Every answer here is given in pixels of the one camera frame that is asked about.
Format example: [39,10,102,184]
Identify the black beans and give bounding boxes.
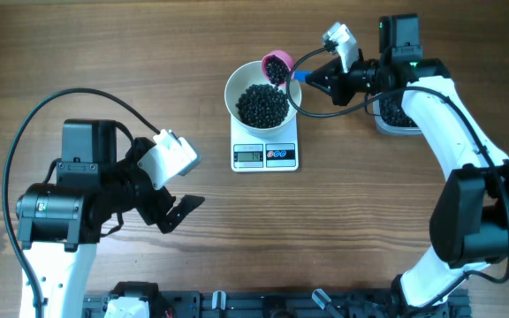
[236,84,289,129]
[264,56,289,86]
[379,94,416,127]

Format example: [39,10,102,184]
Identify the pink scoop blue handle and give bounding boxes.
[262,49,310,87]

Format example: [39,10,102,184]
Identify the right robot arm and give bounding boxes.
[305,14,509,317]

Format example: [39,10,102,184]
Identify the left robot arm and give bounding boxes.
[16,119,204,317]

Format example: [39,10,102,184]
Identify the black beans in bowl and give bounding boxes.
[236,84,289,129]

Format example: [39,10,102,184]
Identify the white bowl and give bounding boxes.
[224,61,298,135]

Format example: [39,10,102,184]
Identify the white digital kitchen scale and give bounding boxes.
[231,117,300,173]

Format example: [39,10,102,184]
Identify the clear plastic container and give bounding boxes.
[373,101,422,136]

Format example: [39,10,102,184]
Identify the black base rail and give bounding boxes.
[81,282,472,318]

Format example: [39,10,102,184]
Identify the right black camera cable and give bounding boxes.
[285,43,509,306]

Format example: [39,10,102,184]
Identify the black camera cable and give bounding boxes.
[1,87,162,318]
[285,43,509,306]

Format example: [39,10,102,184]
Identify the left black camera cable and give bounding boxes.
[1,87,162,318]

